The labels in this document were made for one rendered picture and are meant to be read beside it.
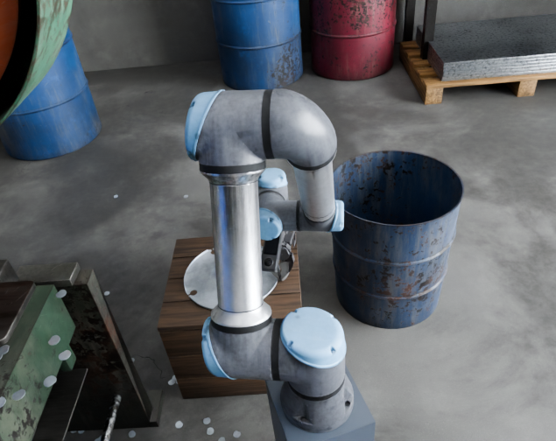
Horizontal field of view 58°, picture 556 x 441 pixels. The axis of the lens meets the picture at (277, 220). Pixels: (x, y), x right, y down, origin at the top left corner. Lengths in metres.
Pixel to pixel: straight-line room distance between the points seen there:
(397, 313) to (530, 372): 0.43
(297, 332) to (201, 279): 0.66
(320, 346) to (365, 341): 0.87
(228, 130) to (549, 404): 1.30
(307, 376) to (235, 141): 0.44
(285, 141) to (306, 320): 0.34
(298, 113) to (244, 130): 0.09
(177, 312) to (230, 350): 0.54
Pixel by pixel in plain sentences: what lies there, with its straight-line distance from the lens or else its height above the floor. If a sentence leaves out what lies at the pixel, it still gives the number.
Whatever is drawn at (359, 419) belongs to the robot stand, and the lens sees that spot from 1.09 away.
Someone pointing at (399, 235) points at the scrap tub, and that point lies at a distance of 1.49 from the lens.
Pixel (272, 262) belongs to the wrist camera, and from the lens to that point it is 1.32.
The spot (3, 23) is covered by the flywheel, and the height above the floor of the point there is 1.17.
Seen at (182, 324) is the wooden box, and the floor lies 0.35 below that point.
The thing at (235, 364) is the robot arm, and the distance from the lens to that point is 0.95.
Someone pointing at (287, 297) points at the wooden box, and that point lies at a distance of 1.43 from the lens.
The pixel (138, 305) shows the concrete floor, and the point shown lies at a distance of 2.02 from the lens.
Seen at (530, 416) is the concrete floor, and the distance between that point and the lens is 1.71.
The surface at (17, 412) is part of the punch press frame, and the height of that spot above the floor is 0.58.
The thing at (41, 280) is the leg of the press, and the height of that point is 0.64.
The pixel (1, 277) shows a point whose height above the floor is 0.69.
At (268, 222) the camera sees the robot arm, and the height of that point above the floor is 0.68.
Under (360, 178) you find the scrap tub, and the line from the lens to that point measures 1.82.
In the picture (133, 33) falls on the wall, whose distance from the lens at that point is 4.22.
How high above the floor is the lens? 1.39
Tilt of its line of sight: 38 degrees down
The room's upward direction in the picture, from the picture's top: 6 degrees counter-clockwise
